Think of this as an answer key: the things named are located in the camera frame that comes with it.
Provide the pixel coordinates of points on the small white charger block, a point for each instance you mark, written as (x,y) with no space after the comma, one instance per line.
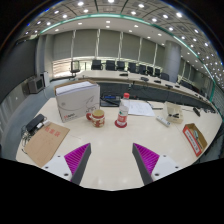
(45,124)

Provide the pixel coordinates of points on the black desk phone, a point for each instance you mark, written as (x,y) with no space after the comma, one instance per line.
(110,100)

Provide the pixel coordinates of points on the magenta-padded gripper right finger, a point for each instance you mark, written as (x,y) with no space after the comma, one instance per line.
(146,159)

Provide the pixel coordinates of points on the red and cream mug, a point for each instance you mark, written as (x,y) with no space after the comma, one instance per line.
(98,119)

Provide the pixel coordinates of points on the white cardboard paper box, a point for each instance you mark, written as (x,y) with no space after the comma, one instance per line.
(76,103)

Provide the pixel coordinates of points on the white printed paper sheet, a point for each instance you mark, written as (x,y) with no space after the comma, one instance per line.
(141,108)

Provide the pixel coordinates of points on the black power strip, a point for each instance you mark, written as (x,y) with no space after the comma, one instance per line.
(35,122)

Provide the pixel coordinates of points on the clear red-capped water bottle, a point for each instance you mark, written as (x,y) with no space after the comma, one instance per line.
(122,115)

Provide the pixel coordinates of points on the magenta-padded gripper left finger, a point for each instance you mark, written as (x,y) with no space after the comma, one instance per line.
(77,159)

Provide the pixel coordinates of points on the row of black office chairs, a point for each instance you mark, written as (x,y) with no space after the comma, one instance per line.
(110,64)

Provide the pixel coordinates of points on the small white remote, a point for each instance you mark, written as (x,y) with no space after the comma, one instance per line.
(163,121)

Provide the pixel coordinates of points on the group of ceiling lights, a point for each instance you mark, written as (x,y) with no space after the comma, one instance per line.
(80,4)

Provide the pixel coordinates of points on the open red cardboard box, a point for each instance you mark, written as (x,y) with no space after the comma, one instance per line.
(195,140)

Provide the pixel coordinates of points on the grey box monitor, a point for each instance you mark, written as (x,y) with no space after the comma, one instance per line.
(36,84)

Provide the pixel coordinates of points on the long curved conference desk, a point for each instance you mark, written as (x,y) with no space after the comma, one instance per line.
(140,87)

